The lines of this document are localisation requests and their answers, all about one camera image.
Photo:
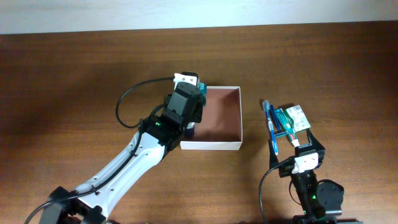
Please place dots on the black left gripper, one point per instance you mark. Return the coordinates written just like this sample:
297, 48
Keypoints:
199, 109

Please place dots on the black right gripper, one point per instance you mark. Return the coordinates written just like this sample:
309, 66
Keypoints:
321, 151

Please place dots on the teal Listerine mouthwash bottle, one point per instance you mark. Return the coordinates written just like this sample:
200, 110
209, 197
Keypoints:
203, 90

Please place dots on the purple foaming soap pump bottle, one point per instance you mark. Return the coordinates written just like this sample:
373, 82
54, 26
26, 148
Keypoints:
190, 130

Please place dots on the green white soap packet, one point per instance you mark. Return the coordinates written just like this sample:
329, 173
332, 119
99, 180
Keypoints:
297, 118

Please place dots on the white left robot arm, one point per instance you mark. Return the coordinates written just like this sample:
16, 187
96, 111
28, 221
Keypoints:
157, 135

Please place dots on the blue disposable razor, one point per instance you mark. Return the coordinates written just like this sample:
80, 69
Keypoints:
279, 133

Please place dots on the pink cardboard box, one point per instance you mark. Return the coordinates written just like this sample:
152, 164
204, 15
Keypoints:
221, 128

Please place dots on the blue white toothbrush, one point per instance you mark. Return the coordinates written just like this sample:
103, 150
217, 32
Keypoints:
267, 108

